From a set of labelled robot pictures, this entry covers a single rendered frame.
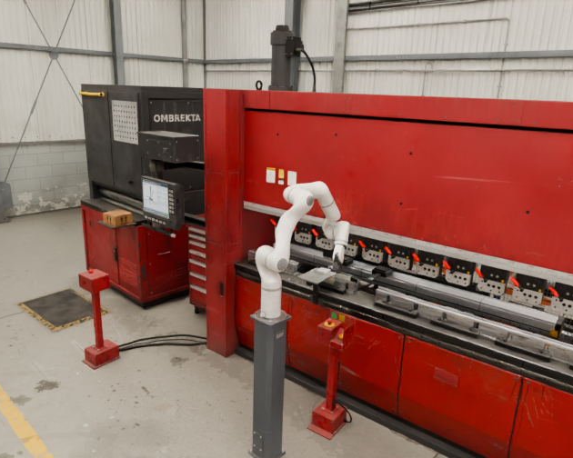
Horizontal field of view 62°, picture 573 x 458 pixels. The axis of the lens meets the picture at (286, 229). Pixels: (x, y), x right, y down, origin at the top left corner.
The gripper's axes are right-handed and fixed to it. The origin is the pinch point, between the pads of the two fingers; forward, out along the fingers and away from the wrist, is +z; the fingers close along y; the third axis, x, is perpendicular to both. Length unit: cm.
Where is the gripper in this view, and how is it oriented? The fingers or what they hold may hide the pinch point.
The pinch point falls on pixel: (336, 269)
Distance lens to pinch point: 296.6
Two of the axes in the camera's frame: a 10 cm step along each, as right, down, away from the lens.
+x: 9.4, 0.6, -3.4
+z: -1.8, 9.2, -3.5
